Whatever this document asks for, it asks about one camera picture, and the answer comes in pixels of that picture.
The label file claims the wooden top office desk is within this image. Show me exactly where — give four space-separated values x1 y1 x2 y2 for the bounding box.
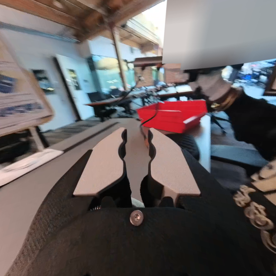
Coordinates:
85 97 132 122
156 84 194 98

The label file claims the person's right forearm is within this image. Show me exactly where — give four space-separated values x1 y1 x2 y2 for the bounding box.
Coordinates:
224 91 276 161

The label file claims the glass office partition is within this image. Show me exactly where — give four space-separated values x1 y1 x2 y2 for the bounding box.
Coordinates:
87 55 136 95

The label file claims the wooden support pillar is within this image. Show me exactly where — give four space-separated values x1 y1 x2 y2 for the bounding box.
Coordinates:
109 23 128 91

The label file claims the gold wrist bracelet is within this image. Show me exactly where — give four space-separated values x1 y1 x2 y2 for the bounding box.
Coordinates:
210 86 243 111

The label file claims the red plastic bin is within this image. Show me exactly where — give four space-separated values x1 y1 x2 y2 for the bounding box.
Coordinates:
136 100 208 134

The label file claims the black mesh office chair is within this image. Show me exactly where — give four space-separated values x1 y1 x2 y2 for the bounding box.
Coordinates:
88 92 118 122
209 113 227 134

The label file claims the person's right hand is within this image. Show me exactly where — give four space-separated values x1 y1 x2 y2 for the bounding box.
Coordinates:
191 72 231 102

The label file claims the black cable with red connectors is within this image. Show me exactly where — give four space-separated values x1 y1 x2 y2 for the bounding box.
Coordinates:
140 110 157 148

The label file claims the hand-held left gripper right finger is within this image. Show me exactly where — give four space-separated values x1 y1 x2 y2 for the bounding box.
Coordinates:
148 128 201 199

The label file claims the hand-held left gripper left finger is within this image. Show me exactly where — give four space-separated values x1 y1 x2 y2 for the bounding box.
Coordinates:
73 127 128 197

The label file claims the white door with window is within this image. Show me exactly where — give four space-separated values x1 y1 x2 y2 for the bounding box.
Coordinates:
53 54 96 121

